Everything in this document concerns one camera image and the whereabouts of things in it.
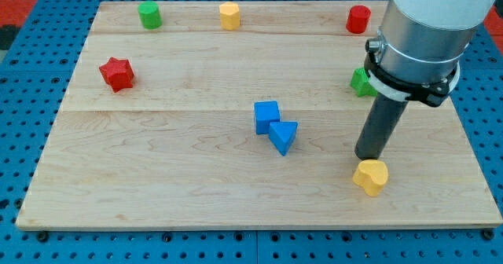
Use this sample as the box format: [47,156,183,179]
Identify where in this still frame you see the red star block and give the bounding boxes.
[99,57,134,93]

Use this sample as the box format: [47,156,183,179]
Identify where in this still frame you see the yellow hexagon block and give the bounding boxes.
[219,2,240,31]

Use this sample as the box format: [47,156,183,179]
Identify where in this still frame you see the yellow heart block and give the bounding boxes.
[352,159,389,197]

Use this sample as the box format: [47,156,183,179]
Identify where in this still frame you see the green cylinder block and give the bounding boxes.
[138,1,162,30]

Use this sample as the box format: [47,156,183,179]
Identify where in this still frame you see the blue triangle block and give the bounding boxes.
[269,121,298,156]

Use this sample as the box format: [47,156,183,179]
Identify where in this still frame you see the blue cube block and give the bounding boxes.
[254,101,281,135]

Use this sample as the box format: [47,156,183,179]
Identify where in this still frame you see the red cylinder block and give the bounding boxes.
[346,5,371,34]

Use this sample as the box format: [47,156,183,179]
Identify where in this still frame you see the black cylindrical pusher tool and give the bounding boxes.
[354,94,408,160]

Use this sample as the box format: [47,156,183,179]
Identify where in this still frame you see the wooden board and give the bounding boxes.
[17,1,502,232]

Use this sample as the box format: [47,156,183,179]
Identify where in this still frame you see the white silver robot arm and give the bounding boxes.
[364,0,496,107]

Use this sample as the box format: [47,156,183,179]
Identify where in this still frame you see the green star block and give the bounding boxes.
[350,68,378,97]

